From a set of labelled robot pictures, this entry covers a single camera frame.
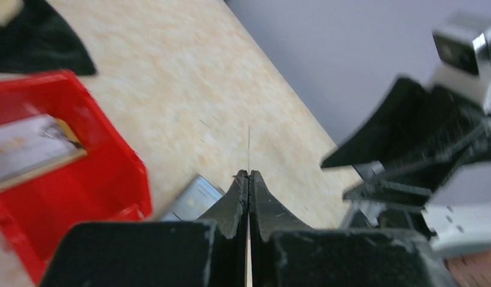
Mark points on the red plastic bin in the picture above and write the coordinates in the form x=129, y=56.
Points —
x=109, y=183

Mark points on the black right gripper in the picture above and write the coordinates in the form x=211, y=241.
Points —
x=421, y=138

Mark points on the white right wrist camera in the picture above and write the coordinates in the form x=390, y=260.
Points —
x=463, y=44

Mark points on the grey card holder wallet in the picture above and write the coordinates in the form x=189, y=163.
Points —
x=194, y=200

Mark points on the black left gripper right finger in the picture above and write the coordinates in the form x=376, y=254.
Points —
x=287, y=252

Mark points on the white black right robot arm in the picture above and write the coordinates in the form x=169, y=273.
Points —
x=458, y=228

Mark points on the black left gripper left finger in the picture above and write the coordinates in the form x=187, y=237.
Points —
x=208, y=251

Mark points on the gold credit cards stack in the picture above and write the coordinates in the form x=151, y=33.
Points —
x=59, y=158

